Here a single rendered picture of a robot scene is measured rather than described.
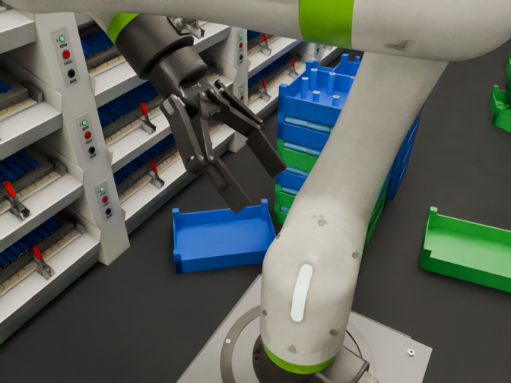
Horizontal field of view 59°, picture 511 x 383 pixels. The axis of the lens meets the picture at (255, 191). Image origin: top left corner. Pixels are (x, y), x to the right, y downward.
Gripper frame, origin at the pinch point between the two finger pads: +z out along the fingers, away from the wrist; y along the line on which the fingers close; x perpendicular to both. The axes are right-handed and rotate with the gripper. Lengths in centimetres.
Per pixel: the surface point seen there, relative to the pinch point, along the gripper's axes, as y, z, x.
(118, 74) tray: 41, -40, 39
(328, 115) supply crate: 57, 0, 6
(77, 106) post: 26, -36, 42
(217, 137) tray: 90, -16, 56
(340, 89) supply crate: 77, -3, 5
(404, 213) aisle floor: 89, 43, 15
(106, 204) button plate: 33, -16, 63
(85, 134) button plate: 27, -31, 47
